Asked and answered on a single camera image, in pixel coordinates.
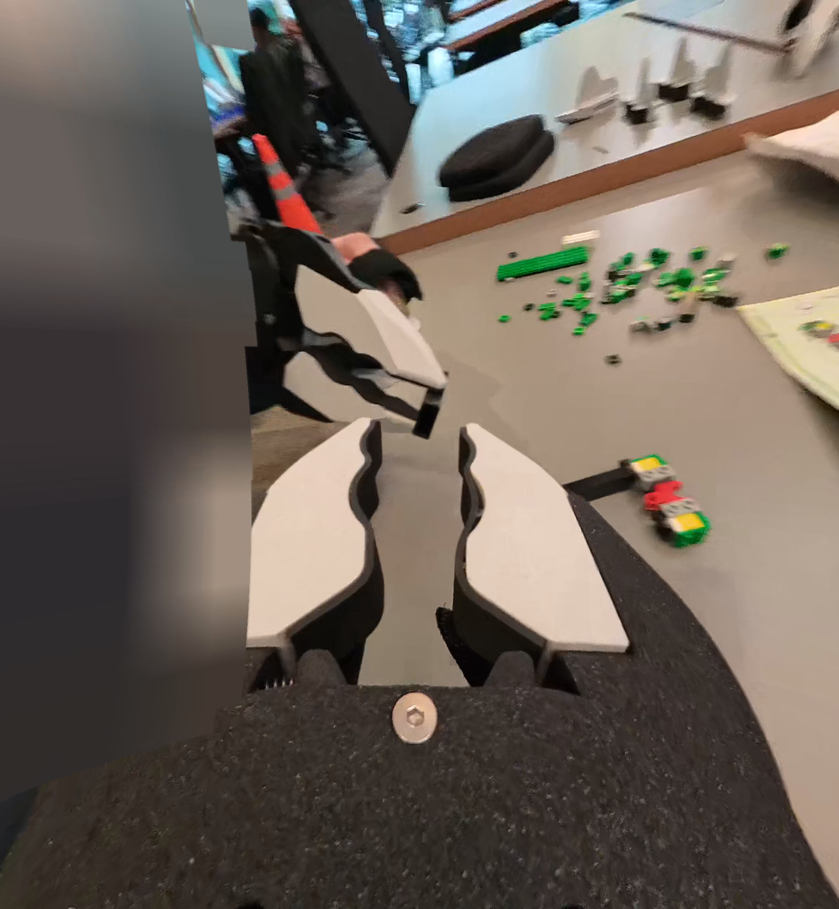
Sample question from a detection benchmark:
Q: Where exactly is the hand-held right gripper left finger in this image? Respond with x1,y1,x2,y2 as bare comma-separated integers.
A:
247,418,386,684

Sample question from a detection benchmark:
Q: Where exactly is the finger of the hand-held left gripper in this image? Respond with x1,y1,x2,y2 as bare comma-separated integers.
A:
295,265,450,392
283,350,422,425

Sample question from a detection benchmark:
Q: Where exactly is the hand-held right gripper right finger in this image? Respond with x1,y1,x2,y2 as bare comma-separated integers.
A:
453,423,630,687

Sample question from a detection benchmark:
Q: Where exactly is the green and red brick assembly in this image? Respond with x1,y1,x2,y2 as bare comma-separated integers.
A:
621,454,711,548

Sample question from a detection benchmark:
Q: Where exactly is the grey desk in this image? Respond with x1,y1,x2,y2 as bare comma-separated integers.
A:
359,92,839,909

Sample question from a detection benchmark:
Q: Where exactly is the person's left hand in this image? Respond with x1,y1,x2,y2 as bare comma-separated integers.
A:
334,236,425,315

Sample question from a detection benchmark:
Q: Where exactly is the orange traffic cone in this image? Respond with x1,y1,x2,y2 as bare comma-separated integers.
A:
251,134,323,235

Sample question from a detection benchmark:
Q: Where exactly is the long black brick plate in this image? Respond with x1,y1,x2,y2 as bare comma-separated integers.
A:
565,469,635,501

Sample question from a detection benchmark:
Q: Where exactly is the long green brick plate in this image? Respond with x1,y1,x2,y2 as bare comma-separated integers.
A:
496,246,590,284

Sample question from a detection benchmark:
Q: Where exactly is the black oval cushion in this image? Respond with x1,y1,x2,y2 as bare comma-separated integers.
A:
438,114,556,204

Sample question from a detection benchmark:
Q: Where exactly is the black monitor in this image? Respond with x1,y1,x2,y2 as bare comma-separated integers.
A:
288,0,417,176

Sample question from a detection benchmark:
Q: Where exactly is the white table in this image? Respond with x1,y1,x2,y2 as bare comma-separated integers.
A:
373,0,839,239

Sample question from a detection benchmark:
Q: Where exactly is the pile of small green bricks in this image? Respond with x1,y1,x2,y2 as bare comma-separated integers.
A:
499,243,791,339

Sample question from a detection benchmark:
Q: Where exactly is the brick instruction booklet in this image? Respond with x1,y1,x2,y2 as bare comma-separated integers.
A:
737,279,839,436

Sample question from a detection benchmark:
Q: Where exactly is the white cloth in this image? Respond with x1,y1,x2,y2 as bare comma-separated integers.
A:
744,92,839,194

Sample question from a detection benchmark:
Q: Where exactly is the white and black device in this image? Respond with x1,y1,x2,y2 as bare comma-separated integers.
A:
780,0,839,77

